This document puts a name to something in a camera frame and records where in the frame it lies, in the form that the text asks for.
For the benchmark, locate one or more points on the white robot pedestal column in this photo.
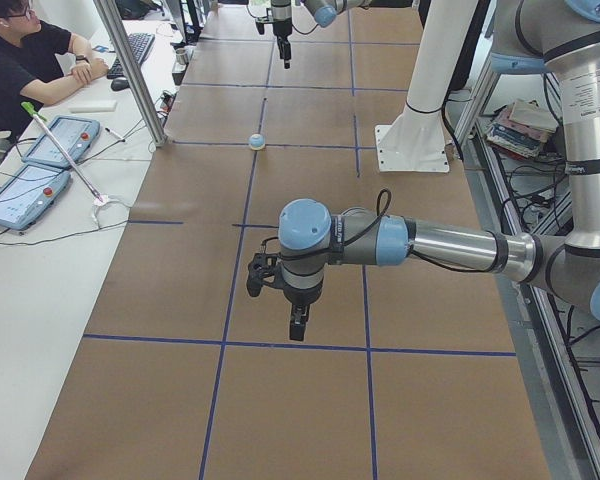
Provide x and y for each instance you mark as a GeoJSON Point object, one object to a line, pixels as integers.
{"type": "Point", "coordinates": [414, 141]}

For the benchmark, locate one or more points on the black computer mouse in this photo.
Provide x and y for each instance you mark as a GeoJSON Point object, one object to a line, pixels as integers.
{"type": "Point", "coordinates": [119, 84]}

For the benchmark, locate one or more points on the teach pendant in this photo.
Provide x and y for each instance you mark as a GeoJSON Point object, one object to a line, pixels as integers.
{"type": "Point", "coordinates": [75, 134]}
{"type": "Point", "coordinates": [26, 196]}

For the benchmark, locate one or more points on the stack of magazines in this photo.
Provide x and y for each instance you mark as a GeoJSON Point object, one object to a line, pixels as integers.
{"type": "Point", "coordinates": [521, 128]}

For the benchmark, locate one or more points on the brown paper table cover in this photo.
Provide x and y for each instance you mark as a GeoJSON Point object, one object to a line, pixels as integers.
{"type": "Point", "coordinates": [405, 372]}

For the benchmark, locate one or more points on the seated person black shirt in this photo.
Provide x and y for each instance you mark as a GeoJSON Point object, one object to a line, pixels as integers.
{"type": "Point", "coordinates": [40, 63]}

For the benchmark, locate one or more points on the lower teach pendant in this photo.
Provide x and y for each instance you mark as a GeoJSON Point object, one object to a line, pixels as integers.
{"type": "Point", "coordinates": [26, 196]}

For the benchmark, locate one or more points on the metal grabber stick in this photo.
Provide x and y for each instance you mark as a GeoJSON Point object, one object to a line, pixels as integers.
{"type": "Point", "coordinates": [100, 200]}

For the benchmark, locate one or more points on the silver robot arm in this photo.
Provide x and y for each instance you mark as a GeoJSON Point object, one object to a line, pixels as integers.
{"type": "Point", "coordinates": [324, 13]}
{"type": "Point", "coordinates": [565, 37]}

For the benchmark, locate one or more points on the blue and cream bell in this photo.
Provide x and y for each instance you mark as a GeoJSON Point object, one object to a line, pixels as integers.
{"type": "Point", "coordinates": [256, 142]}

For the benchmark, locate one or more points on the aluminium frame post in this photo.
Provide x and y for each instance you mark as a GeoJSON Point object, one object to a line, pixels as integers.
{"type": "Point", "coordinates": [114, 26]}

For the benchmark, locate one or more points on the upper teach pendant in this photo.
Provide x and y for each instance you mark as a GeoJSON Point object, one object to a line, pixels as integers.
{"type": "Point", "coordinates": [75, 134]}

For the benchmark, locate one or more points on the white side table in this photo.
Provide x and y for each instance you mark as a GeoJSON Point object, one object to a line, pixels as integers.
{"type": "Point", "coordinates": [51, 275]}

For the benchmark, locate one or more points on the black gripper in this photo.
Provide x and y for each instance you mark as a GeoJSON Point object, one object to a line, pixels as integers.
{"type": "Point", "coordinates": [299, 298]}
{"type": "Point", "coordinates": [280, 25]}

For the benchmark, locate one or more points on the black marker pen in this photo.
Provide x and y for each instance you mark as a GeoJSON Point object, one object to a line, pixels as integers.
{"type": "Point", "coordinates": [116, 135]}

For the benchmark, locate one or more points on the white flat plastic block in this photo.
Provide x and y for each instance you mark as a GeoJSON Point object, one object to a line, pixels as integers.
{"type": "Point", "coordinates": [93, 106]}

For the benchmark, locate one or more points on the silver metal cylinder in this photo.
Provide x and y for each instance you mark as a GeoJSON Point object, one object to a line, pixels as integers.
{"type": "Point", "coordinates": [181, 56]}

